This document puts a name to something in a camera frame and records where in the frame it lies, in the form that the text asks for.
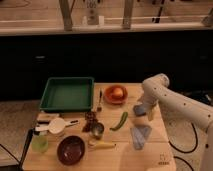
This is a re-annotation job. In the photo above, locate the dark object on floor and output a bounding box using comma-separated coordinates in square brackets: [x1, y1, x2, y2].
[190, 92, 212, 105]

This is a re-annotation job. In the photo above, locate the green plastic cup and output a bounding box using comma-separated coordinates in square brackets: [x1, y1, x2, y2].
[31, 135, 48, 153]

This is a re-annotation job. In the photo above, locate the dark red grape bunch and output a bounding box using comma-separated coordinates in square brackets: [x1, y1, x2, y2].
[82, 111, 98, 132]

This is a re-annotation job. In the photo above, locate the green chili pepper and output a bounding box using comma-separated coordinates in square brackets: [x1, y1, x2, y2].
[110, 112, 128, 131]

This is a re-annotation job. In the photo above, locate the blue folded cloth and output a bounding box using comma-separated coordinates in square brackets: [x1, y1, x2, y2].
[130, 125, 152, 150]

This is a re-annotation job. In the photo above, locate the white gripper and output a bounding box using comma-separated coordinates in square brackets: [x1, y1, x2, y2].
[138, 92, 157, 121]

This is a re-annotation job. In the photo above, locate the green plastic tray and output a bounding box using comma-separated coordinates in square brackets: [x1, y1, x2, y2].
[40, 77, 94, 113]

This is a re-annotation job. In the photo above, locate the metal fork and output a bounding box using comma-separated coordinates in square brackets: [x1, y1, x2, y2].
[97, 90, 103, 112]

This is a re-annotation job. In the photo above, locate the black cable on floor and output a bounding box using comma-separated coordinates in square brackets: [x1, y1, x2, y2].
[168, 122, 200, 171]

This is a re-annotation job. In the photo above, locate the small metal cup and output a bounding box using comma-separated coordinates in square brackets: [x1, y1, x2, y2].
[91, 122, 104, 139]

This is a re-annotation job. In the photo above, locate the yellow round fruit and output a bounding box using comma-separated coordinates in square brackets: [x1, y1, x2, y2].
[112, 88, 124, 99]

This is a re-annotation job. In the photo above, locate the orange bowl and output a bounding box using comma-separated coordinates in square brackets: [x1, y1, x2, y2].
[104, 85, 128, 105]

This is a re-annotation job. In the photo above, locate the dark purple bowl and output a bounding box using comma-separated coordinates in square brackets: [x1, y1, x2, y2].
[57, 136, 85, 166]

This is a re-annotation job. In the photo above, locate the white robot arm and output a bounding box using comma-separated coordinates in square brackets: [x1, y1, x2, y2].
[139, 73, 213, 171]

